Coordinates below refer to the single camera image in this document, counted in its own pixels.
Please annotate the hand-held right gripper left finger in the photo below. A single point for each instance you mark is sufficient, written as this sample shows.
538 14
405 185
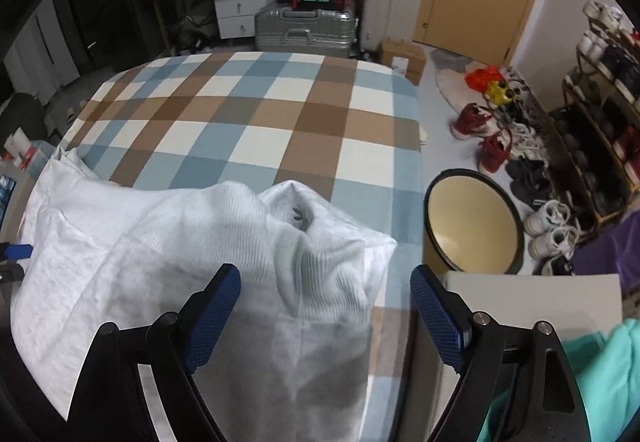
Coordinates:
212 317

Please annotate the pile of loose shoes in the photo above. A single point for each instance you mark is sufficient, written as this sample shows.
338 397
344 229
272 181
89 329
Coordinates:
525 172

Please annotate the black chair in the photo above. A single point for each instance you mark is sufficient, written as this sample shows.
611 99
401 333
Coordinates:
20 117

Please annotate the closed cardboard box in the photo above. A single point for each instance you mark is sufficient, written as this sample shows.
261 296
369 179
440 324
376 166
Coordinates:
400 57

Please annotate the orange plastic bag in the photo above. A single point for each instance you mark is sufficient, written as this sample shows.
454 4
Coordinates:
482 79

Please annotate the teal cloth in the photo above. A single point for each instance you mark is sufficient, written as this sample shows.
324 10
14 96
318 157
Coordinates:
610 362

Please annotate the silver hard suitcase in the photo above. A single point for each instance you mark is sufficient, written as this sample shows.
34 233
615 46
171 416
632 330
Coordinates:
300 29

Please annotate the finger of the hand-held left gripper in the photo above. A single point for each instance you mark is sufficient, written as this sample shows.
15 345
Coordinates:
17 252

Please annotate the checked bed sheet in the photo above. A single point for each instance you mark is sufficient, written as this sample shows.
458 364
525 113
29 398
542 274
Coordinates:
280 122

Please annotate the black duffel bag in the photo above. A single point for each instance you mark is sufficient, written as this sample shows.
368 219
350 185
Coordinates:
192 29

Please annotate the purple plastic bag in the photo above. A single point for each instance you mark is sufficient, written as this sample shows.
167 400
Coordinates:
610 257

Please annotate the shoe rack with shoes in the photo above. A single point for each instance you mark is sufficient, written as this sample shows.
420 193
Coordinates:
615 57

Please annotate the dark grey fridge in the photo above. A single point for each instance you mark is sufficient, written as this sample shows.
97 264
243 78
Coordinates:
115 12

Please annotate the light grey hoodie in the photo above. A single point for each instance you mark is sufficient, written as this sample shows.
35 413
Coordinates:
175 242

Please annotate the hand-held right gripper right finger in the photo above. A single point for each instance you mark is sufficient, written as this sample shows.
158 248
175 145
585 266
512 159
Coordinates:
437 317

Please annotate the blue plaid cloth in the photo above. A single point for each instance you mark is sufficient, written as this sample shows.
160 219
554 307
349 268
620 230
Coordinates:
6 197

